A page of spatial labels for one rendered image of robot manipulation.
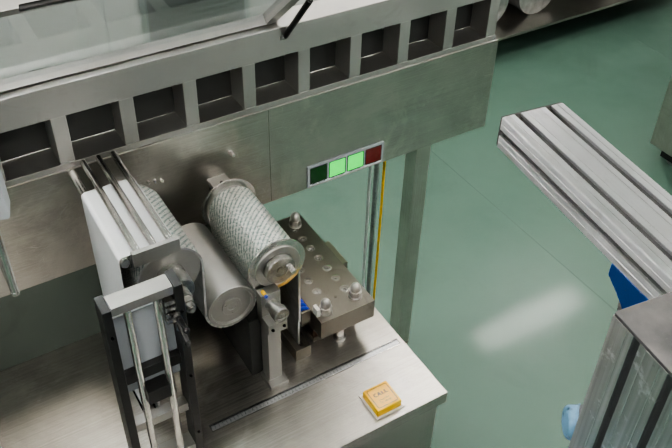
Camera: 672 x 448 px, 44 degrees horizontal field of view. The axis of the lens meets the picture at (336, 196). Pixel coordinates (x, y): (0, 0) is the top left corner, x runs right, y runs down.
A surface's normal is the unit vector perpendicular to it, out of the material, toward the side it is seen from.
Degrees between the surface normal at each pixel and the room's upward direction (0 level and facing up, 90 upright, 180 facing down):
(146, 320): 90
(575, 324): 0
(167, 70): 90
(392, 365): 0
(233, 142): 90
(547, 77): 0
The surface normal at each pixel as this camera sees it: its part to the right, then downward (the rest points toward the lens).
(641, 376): -0.91, 0.24
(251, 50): 0.51, 0.55
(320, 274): 0.02, -0.77
